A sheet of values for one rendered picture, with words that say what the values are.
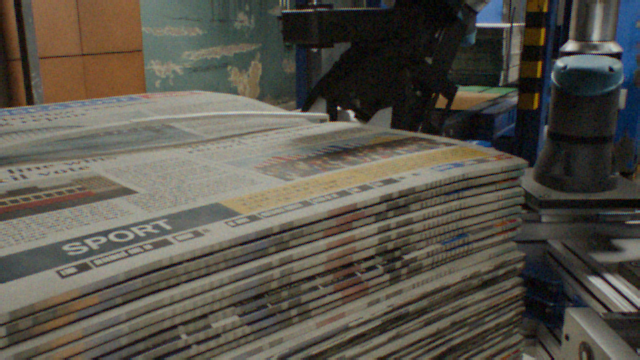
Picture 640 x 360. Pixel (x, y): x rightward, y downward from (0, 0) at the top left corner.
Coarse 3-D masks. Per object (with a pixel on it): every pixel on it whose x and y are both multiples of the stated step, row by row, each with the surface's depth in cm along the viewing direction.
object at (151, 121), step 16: (224, 112) 43; (240, 112) 44; (256, 112) 45; (272, 112) 46; (288, 112) 47; (80, 128) 37; (96, 128) 37; (112, 128) 38; (128, 128) 39; (0, 144) 35; (16, 144) 35; (32, 144) 35
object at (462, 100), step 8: (432, 96) 249; (440, 96) 248; (456, 96) 248; (464, 96) 248; (472, 96) 247; (480, 96) 247; (488, 96) 247; (440, 104) 227; (456, 104) 227; (464, 104) 227; (472, 104) 227
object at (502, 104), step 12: (504, 96) 251; (516, 96) 252; (468, 108) 219; (480, 108) 220; (492, 108) 223; (504, 108) 223; (516, 108) 238; (480, 120) 213; (492, 120) 213; (504, 120) 226; (480, 132) 214; (492, 132) 214; (504, 132) 226
